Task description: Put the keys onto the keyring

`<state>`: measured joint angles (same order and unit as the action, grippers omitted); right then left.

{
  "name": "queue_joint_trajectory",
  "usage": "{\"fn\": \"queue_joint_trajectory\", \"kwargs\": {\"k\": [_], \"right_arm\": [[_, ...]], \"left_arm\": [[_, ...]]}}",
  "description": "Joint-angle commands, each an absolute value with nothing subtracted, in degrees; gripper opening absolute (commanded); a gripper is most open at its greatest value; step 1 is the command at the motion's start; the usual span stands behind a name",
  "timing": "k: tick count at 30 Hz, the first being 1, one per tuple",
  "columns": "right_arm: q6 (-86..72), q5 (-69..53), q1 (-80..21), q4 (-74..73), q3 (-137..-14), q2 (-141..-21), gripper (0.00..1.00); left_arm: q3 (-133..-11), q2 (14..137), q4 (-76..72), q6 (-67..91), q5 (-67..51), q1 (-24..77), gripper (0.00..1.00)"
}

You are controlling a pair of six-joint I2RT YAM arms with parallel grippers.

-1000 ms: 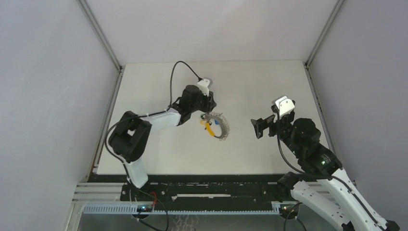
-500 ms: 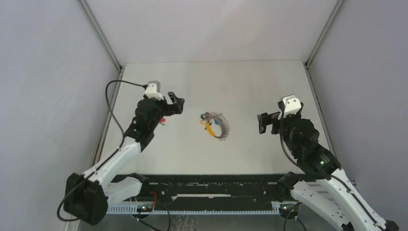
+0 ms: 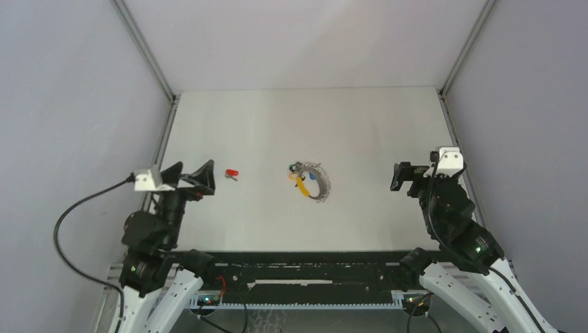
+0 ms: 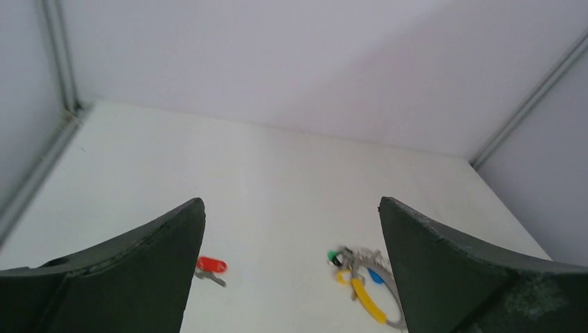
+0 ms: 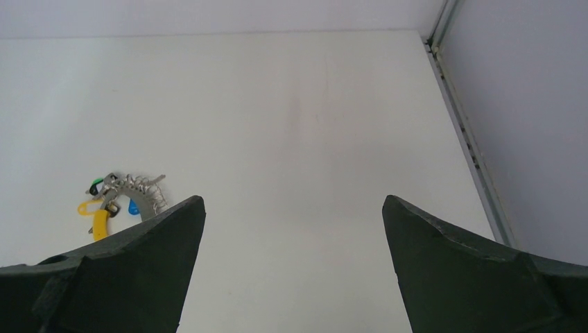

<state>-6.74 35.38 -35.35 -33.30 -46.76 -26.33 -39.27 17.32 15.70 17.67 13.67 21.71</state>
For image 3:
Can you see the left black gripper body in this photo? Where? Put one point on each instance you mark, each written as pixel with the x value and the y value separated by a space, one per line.
pixel 173 204

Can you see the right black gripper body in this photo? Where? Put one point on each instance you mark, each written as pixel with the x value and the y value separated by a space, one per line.
pixel 420 187

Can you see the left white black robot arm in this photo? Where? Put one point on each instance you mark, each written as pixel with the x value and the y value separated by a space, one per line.
pixel 156 280

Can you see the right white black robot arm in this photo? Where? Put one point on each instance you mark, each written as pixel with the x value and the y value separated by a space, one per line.
pixel 447 210

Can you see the red capped key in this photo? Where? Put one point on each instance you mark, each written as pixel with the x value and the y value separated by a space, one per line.
pixel 231 174

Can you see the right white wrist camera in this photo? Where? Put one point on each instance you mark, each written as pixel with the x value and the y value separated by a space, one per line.
pixel 447 161

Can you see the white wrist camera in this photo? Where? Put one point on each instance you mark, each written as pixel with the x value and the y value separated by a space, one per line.
pixel 447 161
pixel 150 180

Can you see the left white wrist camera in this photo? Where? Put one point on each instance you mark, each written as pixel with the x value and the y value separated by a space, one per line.
pixel 150 180

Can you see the left aluminium frame post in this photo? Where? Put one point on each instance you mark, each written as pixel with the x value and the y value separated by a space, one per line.
pixel 127 19

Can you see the aluminium frame post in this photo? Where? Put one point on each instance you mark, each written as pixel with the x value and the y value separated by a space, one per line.
pixel 453 98
pixel 127 19

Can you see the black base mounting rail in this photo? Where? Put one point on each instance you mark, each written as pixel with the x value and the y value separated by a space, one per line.
pixel 310 276

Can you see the white slotted cable duct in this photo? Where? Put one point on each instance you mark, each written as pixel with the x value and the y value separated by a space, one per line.
pixel 390 301

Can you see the right aluminium frame post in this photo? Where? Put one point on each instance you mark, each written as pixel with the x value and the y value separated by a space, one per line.
pixel 453 98

